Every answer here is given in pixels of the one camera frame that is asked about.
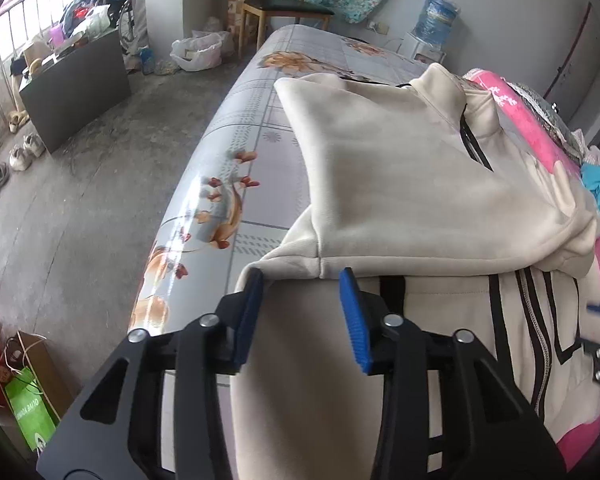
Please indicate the pink blanket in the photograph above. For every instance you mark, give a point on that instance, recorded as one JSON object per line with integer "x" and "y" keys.
{"x": 530, "y": 130}

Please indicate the white water dispenser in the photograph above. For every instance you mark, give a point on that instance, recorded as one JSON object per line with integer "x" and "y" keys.
{"x": 415, "y": 47}

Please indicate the white plastic bag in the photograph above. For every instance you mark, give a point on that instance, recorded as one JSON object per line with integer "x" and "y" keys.
{"x": 200, "y": 52}

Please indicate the grey shoe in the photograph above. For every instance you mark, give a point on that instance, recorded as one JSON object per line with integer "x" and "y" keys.
{"x": 1, "y": 172}

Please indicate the dark grey cabinet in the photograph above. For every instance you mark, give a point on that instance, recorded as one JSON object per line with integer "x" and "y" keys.
{"x": 75, "y": 90}

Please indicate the grey glittery cloth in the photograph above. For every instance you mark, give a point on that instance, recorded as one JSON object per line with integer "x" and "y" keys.
{"x": 550, "y": 110}

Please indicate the grey door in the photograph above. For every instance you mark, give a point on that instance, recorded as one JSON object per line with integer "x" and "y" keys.
{"x": 585, "y": 70}

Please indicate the cardboard box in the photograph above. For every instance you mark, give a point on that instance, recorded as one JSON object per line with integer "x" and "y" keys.
{"x": 45, "y": 360}

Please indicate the white wall socket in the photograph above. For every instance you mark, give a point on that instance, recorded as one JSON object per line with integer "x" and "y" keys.
{"x": 379, "y": 27}

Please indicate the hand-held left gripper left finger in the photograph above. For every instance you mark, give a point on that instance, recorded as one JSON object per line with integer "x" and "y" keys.
{"x": 250, "y": 310}

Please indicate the pile of clothes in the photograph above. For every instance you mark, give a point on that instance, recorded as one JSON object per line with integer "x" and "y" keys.
{"x": 87, "y": 12}

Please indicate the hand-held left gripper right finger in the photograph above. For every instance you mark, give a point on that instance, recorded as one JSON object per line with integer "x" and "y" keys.
{"x": 352, "y": 315}

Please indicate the beige slippers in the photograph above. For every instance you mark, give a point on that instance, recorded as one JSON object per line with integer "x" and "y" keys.
{"x": 17, "y": 121}

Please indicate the cream zip jacket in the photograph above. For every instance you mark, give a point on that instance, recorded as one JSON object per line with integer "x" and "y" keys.
{"x": 405, "y": 175}

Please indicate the metal window railing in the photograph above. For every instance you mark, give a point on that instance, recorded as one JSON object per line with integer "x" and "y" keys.
{"x": 10, "y": 15}

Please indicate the green paper bag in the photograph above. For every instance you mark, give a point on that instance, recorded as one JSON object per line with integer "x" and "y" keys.
{"x": 30, "y": 405}

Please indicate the table with floral cloth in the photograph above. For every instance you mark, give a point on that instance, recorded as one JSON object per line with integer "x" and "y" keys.
{"x": 260, "y": 160}

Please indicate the blue water bottle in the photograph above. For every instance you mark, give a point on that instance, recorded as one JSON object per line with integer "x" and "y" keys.
{"x": 436, "y": 17}

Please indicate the wooden chair with black seat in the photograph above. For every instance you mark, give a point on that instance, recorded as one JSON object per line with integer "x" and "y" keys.
{"x": 280, "y": 6}

